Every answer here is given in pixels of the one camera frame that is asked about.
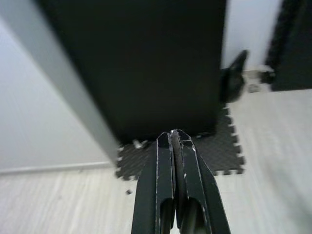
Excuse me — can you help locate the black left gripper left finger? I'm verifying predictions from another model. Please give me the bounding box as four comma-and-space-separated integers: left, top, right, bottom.
131, 131, 176, 234

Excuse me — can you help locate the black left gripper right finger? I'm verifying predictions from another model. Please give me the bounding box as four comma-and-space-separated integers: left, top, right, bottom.
170, 128, 232, 234

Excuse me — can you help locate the black foam puzzle mat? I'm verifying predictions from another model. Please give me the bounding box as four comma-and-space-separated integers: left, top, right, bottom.
114, 107, 246, 182

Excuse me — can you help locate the black tapered object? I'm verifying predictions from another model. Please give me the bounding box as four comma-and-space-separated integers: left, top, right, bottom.
220, 49, 250, 104

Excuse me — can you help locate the black cabinet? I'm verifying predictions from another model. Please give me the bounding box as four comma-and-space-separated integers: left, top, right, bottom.
36, 0, 227, 142

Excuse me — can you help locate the grey door frame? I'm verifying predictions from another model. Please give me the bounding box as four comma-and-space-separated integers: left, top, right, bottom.
0, 0, 120, 169

